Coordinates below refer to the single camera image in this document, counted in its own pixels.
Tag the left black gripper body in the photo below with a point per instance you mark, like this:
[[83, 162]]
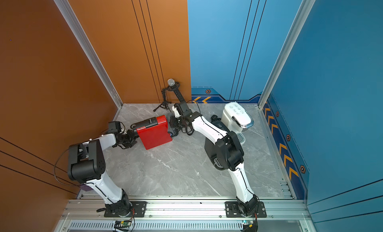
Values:
[[128, 138]]

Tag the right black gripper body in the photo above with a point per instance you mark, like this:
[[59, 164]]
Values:
[[177, 122]]

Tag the red coffee machine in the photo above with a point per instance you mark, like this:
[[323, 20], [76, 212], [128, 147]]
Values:
[[153, 132]]

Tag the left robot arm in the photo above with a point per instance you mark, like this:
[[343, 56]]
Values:
[[86, 165]]

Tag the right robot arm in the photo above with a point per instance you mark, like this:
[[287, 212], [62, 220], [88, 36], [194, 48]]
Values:
[[244, 193]]

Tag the black coffee machine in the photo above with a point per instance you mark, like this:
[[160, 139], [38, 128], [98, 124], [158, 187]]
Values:
[[227, 153]]

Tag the white coffee machine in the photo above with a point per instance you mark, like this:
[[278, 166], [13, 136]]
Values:
[[236, 118]]

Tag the microphone on black tripod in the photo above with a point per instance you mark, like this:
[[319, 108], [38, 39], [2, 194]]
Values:
[[173, 86]]

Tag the purple toy cube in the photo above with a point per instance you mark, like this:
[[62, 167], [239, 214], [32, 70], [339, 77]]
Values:
[[86, 188]]

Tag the left green circuit board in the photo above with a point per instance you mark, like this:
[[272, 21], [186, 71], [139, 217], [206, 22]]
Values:
[[123, 226]]

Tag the green circuit board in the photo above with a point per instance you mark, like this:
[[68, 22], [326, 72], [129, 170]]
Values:
[[251, 227], [123, 226]]

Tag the right green circuit board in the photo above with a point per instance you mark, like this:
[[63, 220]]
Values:
[[251, 227]]

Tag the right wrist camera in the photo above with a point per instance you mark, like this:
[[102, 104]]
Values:
[[180, 109]]

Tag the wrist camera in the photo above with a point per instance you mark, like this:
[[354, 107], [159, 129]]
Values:
[[116, 127], [180, 109]]

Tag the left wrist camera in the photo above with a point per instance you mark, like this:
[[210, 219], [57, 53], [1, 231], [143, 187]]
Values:
[[116, 127]]

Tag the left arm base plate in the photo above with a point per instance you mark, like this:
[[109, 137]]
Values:
[[134, 209]]

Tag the aluminium front rail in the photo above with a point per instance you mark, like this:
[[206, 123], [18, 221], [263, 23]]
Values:
[[184, 208]]

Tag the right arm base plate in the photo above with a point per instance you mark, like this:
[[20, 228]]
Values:
[[235, 209]]

